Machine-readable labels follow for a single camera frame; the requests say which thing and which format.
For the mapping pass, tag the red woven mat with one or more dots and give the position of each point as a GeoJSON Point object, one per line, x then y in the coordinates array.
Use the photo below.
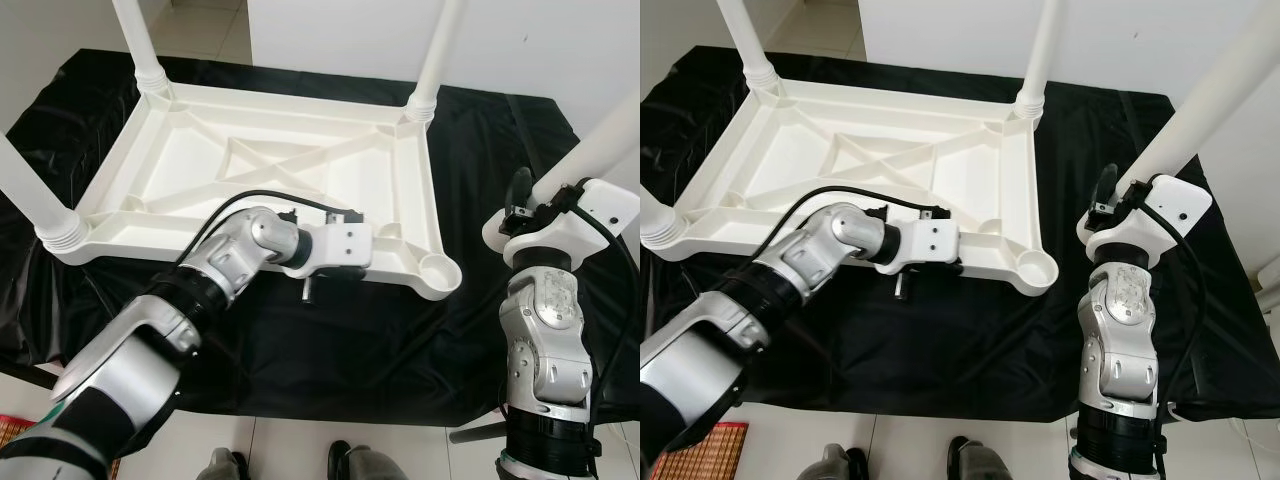
{"type": "Point", "coordinates": [15, 432]}
{"type": "Point", "coordinates": [700, 455]}

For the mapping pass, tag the black metal table bar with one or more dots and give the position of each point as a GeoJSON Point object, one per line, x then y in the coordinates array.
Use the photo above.
{"type": "Point", "coordinates": [478, 432]}

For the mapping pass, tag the grey robot foot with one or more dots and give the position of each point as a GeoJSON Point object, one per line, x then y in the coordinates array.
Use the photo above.
{"type": "Point", "coordinates": [228, 466]}
{"type": "Point", "coordinates": [365, 462]}
{"type": "Point", "coordinates": [825, 464]}
{"type": "Point", "coordinates": [978, 460]}

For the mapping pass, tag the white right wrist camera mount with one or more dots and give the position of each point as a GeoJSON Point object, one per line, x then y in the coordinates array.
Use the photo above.
{"type": "Point", "coordinates": [590, 215]}
{"type": "Point", "coordinates": [1175, 210]}

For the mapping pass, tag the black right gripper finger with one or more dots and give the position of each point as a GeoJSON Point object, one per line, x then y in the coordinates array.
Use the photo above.
{"type": "Point", "coordinates": [1107, 185]}
{"type": "Point", "coordinates": [520, 190]}

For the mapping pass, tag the grey right robot foot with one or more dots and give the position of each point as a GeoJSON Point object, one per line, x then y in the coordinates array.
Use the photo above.
{"type": "Point", "coordinates": [978, 460]}
{"type": "Point", "coordinates": [365, 462]}

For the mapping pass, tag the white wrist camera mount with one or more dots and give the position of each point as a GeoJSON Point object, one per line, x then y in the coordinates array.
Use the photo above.
{"type": "Point", "coordinates": [1175, 210]}
{"type": "Point", "coordinates": [590, 215]}
{"type": "Point", "coordinates": [930, 240]}
{"type": "Point", "coordinates": [345, 245]}

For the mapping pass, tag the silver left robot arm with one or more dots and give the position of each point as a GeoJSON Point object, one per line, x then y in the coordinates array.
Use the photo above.
{"type": "Point", "coordinates": [230, 250]}
{"type": "Point", "coordinates": [820, 245]}

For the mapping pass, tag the white plastic children table top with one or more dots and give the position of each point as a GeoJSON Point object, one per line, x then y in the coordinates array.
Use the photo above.
{"type": "Point", "coordinates": [180, 160]}
{"type": "Point", "coordinates": [790, 160]}

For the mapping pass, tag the black table cloth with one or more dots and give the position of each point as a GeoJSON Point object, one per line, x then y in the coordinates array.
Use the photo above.
{"type": "Point", "coordinates": [950, 350]}
{"type": "Point", "coordinates": [330, 350]}

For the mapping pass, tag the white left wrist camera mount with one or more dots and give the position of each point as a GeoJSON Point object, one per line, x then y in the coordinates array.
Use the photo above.
{"type": "Point", "coordinates": [345, 245]}
{"type": "Point", "coordinates": [930, 240]}

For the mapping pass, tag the grey left robot foot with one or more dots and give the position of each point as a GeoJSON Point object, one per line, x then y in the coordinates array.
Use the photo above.
{"type": "Point", "coordinates": [825, 464]}
{"type": "Point", "coordinates": [228, 466]}

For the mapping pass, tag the white plastic table leg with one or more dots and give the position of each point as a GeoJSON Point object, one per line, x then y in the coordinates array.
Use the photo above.
{"type": "Point", "coordinates": [1040, 50]}
{"type": "Point", "coordinates": [40, 215]}
{"type": "Point", "coordinates": [600, 145]}
{"type": "Point", "coordinates": [140, 40]}
{"type": "Point", "coordinates": [748, 40]}
{"type": "Point", "coordinates": [435, 50]}
{"type": "Point", "coordinates": [660, 225]}
{"type": "Point", "coordinates": [1210, 100]}

